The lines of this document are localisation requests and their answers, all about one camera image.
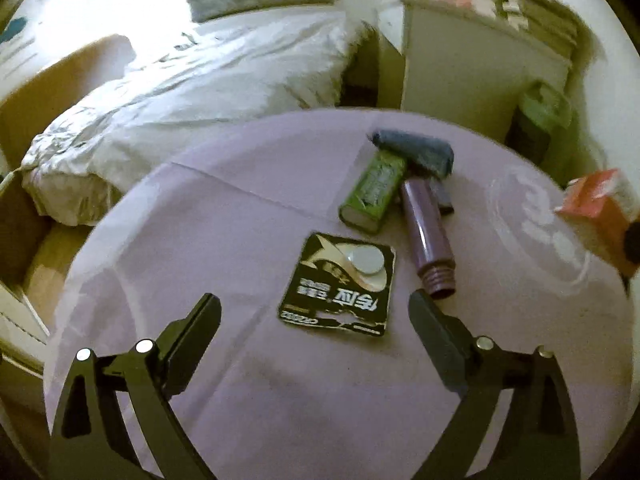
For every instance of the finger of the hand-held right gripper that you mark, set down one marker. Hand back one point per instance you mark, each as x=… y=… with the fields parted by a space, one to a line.
x=633 y=247

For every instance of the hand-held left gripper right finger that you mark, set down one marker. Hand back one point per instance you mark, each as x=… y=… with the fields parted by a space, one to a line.
x=432 y=325

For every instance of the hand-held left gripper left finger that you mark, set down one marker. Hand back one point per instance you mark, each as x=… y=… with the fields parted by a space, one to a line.
x=197 y=330

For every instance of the red carton box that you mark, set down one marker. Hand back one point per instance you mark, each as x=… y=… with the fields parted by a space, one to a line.
x=595 y=210

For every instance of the black battery card pack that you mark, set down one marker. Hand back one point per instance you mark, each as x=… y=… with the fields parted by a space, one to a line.
x=340 y=285

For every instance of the purple plastic tube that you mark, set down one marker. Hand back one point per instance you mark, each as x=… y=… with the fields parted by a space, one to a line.
x=425 y=232

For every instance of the clear plastic lid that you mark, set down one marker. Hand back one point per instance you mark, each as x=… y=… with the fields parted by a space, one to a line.
x=530 y=240

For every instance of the round pink table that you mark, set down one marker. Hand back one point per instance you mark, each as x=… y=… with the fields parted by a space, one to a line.
x=240 y=220

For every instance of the green tin box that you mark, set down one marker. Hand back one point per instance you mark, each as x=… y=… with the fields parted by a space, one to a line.
x=372 y=190

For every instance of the open cardboard box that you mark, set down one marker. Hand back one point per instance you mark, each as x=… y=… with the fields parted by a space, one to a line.
x=20 y=240

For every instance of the white cabinet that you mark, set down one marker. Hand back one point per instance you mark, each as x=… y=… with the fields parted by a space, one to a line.
x=475 y=65

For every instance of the white bed duvet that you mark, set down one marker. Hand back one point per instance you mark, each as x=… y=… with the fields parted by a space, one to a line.
x=200 y=85

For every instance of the large cardboard box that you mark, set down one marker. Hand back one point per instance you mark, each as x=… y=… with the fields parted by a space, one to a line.
x=50 y=90

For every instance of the teal cloud wall sticker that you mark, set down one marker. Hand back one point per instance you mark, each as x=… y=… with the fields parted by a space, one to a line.
x=15 y=27

